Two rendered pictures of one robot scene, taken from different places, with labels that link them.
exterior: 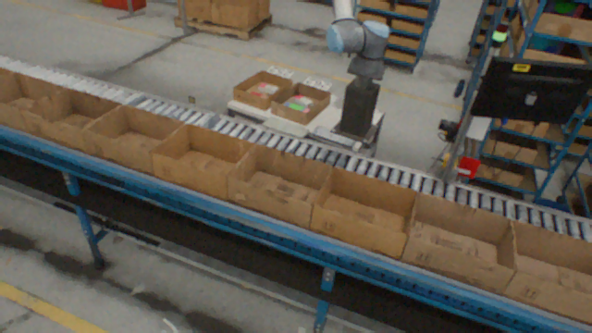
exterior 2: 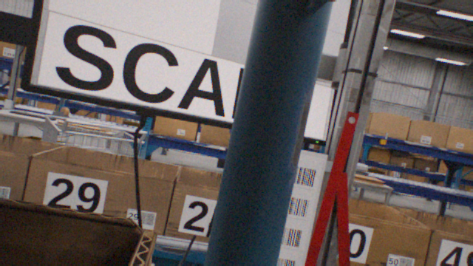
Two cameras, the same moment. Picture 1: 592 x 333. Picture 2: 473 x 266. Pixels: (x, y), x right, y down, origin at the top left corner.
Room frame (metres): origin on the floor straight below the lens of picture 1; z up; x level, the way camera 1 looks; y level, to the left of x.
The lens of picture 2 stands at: (2.35, -1.21, 1.27)
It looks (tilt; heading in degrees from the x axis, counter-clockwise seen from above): 3 degrees down; 157
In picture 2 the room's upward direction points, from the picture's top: 12 degrees clockwise
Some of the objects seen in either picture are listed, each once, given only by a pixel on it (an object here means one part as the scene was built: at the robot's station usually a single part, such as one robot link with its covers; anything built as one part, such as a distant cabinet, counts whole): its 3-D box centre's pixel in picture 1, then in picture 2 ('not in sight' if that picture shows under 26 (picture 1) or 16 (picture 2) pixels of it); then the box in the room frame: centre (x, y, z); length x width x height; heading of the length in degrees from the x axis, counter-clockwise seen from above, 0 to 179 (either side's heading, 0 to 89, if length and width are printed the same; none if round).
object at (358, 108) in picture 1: (359, 107); not in sight; (2.32, -0.32, 0.91); 0.26 x 0.26 x 0.33; 67
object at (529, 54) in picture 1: (548, 52); not in sight; (2.38, -1.38, 1.39); 0.40 x 0.30 x 0.10; 162
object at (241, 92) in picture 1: (264, 89); not in sight; (2.66, 0.35, 0.80); 0.38 x 0.28 x 0.10; 155
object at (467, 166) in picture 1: (462, 166); not in sight; (1.87, -0.91, 0.85); 0.16 x 0.01 x 0.13; 73
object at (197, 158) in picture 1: (205, 161); not in sight; (1.52, 0.47, 0.97); 0.39 x 0.29 x 0.17; 73
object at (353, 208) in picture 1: (363, 212); (346, 229); (1.28, -0.29, 0.97); 0.39 x 0.29 x 0.17; 73
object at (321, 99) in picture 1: (302, 103); not in sight; (2.52, 0.06, 0.80); 0.38 x 0.28 x 0.10; 155
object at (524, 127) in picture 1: (520, 110); not in sight; (2.38, -1.38, 0.99); 0.40 x 0.30 x 0.10; 159
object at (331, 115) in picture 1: (307, 108); not in sight; (2.56, 0.01, 0.74); 1.00 x 0.58 x 0.03; 67
